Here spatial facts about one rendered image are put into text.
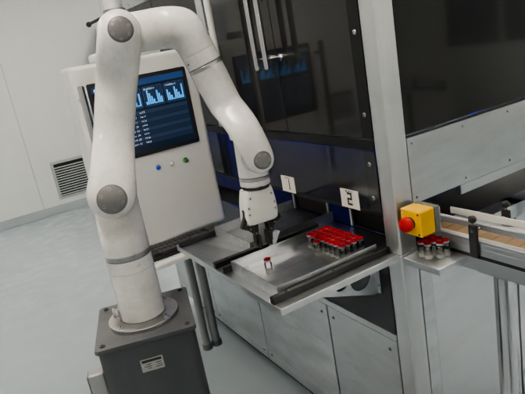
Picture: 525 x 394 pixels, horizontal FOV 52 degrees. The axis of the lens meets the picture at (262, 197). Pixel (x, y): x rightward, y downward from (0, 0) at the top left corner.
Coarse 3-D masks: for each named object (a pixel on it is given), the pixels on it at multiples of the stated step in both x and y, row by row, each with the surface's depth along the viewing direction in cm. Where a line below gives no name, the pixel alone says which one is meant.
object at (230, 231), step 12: (288, 204) 208; (288, 216) 201; (300, 216) 198; (312, 216) 196; (324, 216) 186; (216, 228) 192; (228, 228) 196; (240, 228) 197; (264, 228) 192; (276, 228) 190; (288, 228) 179; (228, 240) 186; (240, 240) 177; (252, 240) 183; (264, 240) 174
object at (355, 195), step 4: (340, 188) 165; (344, 188) 164; (344, 192) 164; (348, 192) 162; (352, 192) 160; (356, 192) 159; (344, 196) 165; (348, 196) 163; (352, 196) 161; (356, 196) 159; (344, 200) 165; (352, 200) 162; (356, 200) 160; (344, 204) 166; (352, 204) 162; (356, 204) 160; (352, 208) 163; (356, 208) 161
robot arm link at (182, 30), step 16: (144, 16) 132; (160, 16) 129; (176, 16) 129; (192, 16) 130; (144, 32) 134; (160, 32) 130; (176, 32) 129; (192, 32) 130; (144, 48) 136; (160, 48) 134; (176, 48) 133; (192, 48) 131; (208, 48) 132; (192, 64) 133
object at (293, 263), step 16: (288, 240) 169; (304, 240) 172; (256, 256) 164; (272, 256) 166; (288, 256) 164; (304, 256) 162; (320, 256) 159; (352, 256) 149; (240, 272) 156; (256, 272) 157; (288, 272) 153; (304, 272) 151; (320, 272) 144; (272, 288) 140
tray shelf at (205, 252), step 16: (336, 224) 184; (208, 240) 191; (224, 240) 188; (368, 240) 166; (384, 240) 163; (192, 256) 180; (208, 256) 176; (224, 256) 173; (384, 256) 152; (352, 272) 146; (368, 272) 147; (240, 288) 152; (256, 288) 147; (320, 288) 140; (336, 288) 142; (272, 304) 137; (288, 304) 135; (304, 304) 137
